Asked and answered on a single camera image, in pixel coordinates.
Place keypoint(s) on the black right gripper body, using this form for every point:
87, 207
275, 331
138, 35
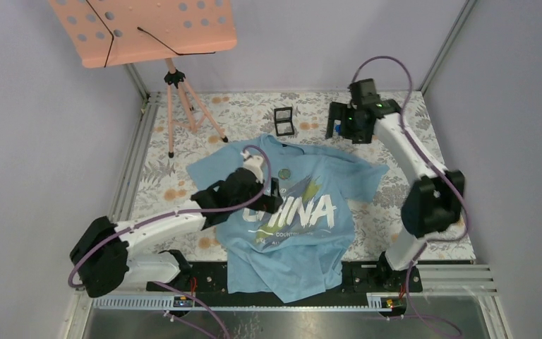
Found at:
350, 127

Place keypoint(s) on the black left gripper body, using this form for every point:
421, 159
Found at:
267, 203

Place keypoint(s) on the round white-backed brooch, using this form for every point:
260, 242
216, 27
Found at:
284, 174

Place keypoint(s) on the black square brooch box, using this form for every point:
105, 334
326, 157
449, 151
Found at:
283, 121

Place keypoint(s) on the light blue printed t-shirt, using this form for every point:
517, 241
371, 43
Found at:
315, 223

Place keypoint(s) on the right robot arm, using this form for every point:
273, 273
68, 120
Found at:
433, 202

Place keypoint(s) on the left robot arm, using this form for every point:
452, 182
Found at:
112, 254

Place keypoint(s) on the floral patterned table mat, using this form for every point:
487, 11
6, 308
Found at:
275, 203

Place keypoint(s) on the pink music stand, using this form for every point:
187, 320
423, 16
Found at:
111, 33

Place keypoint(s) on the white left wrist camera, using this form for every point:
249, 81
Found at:
254, 163

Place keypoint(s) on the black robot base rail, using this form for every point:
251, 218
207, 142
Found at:
293, 281

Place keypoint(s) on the slotted white cable duct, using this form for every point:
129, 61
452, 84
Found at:
327, 301

